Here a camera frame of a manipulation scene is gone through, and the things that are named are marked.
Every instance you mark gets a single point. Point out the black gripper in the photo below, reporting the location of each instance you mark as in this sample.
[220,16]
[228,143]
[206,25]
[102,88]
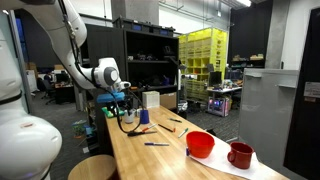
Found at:
[130,105]

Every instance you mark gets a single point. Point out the blue plastic cup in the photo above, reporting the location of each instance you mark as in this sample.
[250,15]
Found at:
[144,117]

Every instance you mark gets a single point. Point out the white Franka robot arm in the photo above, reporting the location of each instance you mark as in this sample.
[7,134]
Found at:
[30,140]

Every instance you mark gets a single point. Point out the white enamel mug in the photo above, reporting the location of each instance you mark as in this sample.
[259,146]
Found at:
[129,117]

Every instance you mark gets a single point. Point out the white succulent plant pot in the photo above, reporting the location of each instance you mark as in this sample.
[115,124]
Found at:
[138,112]

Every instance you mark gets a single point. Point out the green wipes pack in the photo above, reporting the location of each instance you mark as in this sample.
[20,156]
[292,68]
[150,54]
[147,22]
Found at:
[108,112]

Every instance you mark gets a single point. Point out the white box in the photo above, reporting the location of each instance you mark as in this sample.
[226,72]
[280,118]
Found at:
[151,99]

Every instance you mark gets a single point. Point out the thin black pen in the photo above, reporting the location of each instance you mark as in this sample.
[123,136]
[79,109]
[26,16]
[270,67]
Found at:
[165,128]

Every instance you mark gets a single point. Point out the cardboard box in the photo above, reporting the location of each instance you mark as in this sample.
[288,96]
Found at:
[168,100]

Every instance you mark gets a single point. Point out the green floor crate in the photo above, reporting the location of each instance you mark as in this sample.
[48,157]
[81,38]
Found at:
[79,128]

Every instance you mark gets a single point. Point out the dark green pen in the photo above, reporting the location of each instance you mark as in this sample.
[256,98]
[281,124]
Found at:
[175,120]

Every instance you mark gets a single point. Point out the red capped white pen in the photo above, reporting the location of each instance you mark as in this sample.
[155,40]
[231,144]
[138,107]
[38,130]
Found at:
[174,130]

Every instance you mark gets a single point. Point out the grey mesh waste basket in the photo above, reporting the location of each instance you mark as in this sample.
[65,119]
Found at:
[182,106]

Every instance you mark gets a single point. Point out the black shelving unit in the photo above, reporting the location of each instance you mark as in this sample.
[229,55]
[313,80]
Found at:
[151,61]

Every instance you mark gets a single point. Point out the green capped white marker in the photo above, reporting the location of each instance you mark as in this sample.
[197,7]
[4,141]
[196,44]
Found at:
[182,133]

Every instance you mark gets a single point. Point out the white pole desk lamp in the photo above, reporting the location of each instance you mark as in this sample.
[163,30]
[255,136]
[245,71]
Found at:
[180,80]

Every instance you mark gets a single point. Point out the black office desk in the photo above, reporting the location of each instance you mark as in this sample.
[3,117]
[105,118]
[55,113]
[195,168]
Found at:
[65,93]

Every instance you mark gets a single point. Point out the round wooden stool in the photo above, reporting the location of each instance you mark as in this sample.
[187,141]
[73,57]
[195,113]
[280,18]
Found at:
[93,168]

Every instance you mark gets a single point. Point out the red bowl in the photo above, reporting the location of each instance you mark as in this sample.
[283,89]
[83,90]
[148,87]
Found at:
[200,144]

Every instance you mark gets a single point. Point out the black office chair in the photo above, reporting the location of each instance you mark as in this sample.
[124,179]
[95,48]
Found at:
[48,90]

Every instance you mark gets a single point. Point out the black floor device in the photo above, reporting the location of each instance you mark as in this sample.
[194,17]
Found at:
[210,131]

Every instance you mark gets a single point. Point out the black bin blue label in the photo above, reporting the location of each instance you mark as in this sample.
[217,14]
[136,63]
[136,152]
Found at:
[163,30]
[136,26]

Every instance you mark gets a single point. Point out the lit desktop computer case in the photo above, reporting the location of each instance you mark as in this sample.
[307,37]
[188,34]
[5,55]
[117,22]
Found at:
[218,106]

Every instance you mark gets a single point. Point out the black computer monitor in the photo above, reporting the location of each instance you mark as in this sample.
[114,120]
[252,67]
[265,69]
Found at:
[215,78]

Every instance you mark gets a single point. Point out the yellow storage rack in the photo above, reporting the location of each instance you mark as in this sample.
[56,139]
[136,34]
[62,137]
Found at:
[203,50]

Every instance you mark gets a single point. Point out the white desk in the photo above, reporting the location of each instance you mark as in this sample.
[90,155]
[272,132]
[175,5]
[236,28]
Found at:
[224,89]

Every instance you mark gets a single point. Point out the white paper sheet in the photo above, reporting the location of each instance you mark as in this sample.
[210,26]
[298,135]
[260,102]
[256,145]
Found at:
[216,163]

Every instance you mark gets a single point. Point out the grey framed glass panel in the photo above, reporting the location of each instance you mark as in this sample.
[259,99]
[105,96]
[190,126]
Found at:
[23,76]

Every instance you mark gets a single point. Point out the red mug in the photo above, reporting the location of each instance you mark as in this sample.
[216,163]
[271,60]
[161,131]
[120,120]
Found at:
[240,155]

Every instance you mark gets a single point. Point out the dark storage shelf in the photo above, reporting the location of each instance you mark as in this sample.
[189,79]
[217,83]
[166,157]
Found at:
[248,63]

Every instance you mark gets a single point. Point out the grey metal cabinet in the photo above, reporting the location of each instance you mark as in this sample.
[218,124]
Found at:
[266,110]

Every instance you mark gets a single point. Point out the ceiling light strip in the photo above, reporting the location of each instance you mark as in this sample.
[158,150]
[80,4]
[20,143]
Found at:
[245,2]

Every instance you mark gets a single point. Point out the black door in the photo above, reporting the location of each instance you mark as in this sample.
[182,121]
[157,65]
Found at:
[303,133]

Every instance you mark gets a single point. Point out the white paper door sign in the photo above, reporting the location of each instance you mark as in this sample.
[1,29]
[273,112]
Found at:
[312,89]

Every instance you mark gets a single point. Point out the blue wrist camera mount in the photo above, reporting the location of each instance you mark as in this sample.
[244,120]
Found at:
[110,97]

